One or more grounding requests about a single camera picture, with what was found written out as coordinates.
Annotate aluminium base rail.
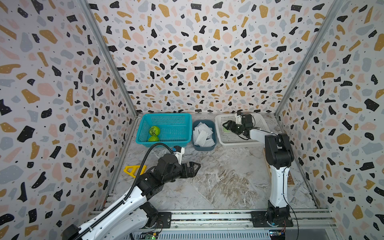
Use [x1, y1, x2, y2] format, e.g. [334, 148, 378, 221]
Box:
[82, 209, 340, 240]

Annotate white plastic basket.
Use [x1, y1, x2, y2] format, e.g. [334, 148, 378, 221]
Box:
[215, 113, 270, 148]

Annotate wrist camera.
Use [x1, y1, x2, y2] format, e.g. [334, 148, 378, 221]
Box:
[236, 112, 243, 125]
[172, 146, 185, 165]

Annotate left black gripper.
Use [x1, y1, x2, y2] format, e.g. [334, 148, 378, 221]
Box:
[162, 161, 202, 186]

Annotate dark teal small bin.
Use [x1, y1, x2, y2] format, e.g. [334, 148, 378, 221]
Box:
[192, 120, 217, 152]

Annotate pile of white foam nets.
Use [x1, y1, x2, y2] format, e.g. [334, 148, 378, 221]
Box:
[193, 122, 215, 148]

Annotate yellow triangular plastic piece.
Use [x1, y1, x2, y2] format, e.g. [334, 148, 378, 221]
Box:
[124, 165, 147, 179]

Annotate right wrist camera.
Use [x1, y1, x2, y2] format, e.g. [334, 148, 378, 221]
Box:
[236, 112, 243, 125]

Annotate green custard apple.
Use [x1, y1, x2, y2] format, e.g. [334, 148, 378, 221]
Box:
[149, 126, 161, 136]
[148, 136, 160, 142]
[223, 127, 232, 133]

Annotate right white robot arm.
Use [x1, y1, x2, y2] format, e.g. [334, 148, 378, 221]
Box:
[222, 113, 294, 227]

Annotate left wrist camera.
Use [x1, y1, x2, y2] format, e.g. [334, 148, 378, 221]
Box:
[172, 146, 185, 165]

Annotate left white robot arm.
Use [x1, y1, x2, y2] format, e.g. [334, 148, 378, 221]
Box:
[62, 154, 201, 240]

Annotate wooden chessboard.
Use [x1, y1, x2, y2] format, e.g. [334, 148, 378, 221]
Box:
[263, 149, 295, 186]

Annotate teal plastic basket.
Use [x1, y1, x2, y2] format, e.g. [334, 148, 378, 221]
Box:
[136, 113, 193, 148]

